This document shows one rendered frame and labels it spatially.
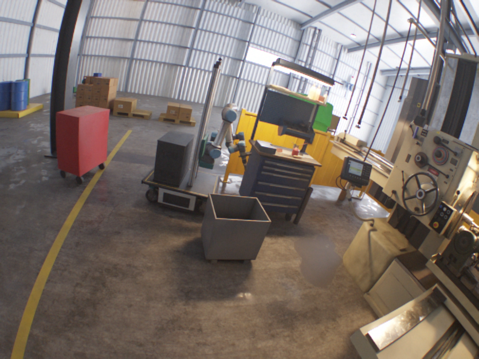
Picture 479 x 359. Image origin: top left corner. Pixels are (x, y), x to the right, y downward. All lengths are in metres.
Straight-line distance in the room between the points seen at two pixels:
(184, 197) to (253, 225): 1.01
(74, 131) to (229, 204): 2.11
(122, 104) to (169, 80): 6.92
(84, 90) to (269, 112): 6.17
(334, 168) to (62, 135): 4.80
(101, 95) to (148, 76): 6.87
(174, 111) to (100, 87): 2.54
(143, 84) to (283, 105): 11.76
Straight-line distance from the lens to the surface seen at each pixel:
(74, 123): 3.02
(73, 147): 3.12
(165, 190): 2.68
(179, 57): 13.85
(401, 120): 3.39
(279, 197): 2.93
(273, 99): 2.99
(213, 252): 2.11
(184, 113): 7.20
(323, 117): 5.77
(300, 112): 3.17
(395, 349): 1.47
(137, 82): 14.14
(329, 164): 4.67
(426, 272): 2.68
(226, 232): 1.96
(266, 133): 3.76
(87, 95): 7.76
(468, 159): 2.22
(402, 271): 2.49
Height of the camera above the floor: 1.61
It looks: 23 degrees down
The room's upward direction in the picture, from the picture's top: 16 degrees clockwise
